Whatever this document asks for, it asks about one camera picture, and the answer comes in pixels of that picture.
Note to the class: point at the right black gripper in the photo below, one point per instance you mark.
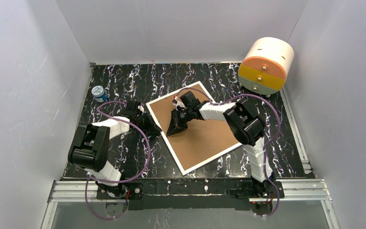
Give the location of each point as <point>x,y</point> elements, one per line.
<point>181,116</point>

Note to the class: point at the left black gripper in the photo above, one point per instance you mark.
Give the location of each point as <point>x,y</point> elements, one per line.
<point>147,127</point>

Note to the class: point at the white picture frame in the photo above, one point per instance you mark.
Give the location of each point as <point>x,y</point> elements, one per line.
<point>176,158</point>

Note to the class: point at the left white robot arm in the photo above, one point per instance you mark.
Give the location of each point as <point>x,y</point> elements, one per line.
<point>90,144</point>

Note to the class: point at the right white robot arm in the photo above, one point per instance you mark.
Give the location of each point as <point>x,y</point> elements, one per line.
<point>246,126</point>

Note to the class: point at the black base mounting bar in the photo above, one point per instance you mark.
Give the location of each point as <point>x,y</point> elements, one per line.
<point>236,193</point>

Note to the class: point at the small blue lidded jar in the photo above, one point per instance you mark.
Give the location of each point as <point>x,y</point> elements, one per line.
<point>99,94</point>

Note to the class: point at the white cylindrical drawer unit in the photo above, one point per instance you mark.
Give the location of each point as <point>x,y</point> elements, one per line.
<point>265,68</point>

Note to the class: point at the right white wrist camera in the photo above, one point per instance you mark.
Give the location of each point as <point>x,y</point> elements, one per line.
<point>177,103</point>

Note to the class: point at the aluminium rail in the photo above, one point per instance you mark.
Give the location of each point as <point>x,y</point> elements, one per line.
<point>294,190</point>

